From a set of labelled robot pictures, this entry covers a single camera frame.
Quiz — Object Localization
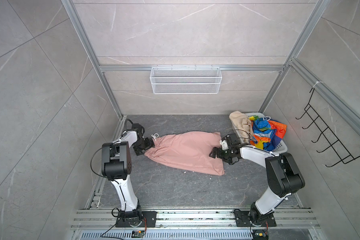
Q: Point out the multicolour orange blue shorts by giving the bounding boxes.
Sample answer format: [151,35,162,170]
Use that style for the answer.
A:
[249,115,288,153]

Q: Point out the aluminium frame post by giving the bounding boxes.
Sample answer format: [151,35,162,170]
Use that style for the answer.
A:
[62,0,123,120]

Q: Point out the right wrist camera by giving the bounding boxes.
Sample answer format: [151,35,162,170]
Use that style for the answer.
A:
[220,134,241,150]

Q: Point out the white wire wall basket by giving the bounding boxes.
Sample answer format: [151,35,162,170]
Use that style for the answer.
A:
[150,67,223,95]

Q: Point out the pink drawstring shorts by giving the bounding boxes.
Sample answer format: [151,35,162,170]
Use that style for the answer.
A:
[145,131,225,176]

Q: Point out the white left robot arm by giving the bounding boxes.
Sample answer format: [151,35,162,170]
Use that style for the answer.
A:
[97,119,157,228]

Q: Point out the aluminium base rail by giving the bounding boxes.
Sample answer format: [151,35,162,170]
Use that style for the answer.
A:
[70,207,325,240]

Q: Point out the white plastic laundry basket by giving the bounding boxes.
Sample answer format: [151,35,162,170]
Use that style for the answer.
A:
[237,115,287,153]

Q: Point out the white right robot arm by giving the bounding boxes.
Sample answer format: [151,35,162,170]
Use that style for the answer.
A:
[210,145,306,227]

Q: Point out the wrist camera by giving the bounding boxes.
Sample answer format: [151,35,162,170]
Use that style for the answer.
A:
[220,134,241,150]
[131,123,145,139]

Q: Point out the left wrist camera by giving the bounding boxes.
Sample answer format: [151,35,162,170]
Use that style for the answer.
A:
[131,123,145,139]

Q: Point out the black wire hook rack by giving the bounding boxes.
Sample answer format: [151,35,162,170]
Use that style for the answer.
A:
[295,88,360,168]

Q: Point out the beige shorts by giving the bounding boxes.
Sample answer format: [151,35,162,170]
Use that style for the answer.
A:
[229,111,254,144]

